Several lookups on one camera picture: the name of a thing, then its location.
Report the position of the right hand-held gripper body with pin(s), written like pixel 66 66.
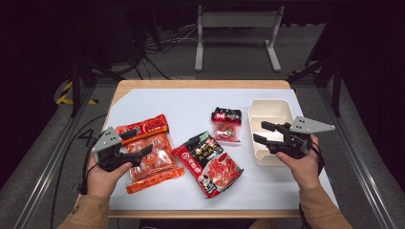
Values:
pixel 297 140

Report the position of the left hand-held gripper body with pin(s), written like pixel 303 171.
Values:
pixel 106 143

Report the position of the orange food packet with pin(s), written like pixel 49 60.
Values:
pixel 156 159

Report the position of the white divided container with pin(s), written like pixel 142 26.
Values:
pixel 269 111

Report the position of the person's right hand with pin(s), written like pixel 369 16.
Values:
pixel 302 168

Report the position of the person's left hand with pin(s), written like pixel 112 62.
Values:
pixel 105 178

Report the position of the small black and red packet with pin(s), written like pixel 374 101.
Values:
pixel 226 124

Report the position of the large red and black packet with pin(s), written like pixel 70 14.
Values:
pixel 210 163

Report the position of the yellow and black floor tape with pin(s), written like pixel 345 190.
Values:
pixel 65 92

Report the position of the white table mat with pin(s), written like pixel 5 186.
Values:
pixel 197 101

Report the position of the grey metal stand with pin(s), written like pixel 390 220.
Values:
pixel 237 19

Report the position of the aluminium floor rail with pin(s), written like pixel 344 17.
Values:
pixel 359 171
pixel 41 184

